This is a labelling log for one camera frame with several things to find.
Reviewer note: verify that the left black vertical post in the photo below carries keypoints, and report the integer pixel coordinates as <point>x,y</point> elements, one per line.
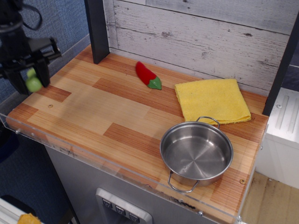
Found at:
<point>97,29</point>

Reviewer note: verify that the black vertical post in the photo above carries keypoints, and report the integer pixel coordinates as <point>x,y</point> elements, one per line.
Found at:
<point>282,69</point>
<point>97,29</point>

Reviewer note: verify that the stainless steel pot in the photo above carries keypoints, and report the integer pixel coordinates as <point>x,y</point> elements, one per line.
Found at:
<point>196,153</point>

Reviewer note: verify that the right black vertical post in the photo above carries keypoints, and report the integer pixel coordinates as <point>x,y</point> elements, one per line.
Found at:
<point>282,69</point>

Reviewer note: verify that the grey toy fridge cabinet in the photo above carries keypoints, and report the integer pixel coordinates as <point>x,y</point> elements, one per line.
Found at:
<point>81,180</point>

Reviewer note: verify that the silver dispenser button panel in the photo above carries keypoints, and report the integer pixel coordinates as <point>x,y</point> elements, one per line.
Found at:
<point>115,210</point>

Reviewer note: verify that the green handled toy spatula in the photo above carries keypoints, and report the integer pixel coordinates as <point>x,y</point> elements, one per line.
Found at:
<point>32,82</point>

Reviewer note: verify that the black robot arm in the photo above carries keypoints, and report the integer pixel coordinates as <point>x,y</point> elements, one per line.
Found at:
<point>10,16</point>

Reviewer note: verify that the yellow object with black hose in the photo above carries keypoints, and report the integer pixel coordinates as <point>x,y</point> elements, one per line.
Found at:
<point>23,219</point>

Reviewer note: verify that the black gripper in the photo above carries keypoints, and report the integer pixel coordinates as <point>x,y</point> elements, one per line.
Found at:
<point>19,52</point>

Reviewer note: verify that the clear acrylic table guard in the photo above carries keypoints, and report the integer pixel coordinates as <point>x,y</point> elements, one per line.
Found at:
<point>103,115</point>

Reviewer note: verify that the yellow folded cloth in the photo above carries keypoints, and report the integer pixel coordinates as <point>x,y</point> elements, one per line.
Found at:
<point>220,99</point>

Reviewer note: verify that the white ribbed cabinet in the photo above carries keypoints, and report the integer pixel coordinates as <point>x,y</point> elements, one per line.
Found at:
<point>278,157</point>

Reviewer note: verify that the red toy chili pepper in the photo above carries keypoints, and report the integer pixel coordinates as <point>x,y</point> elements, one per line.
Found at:
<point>149,78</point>

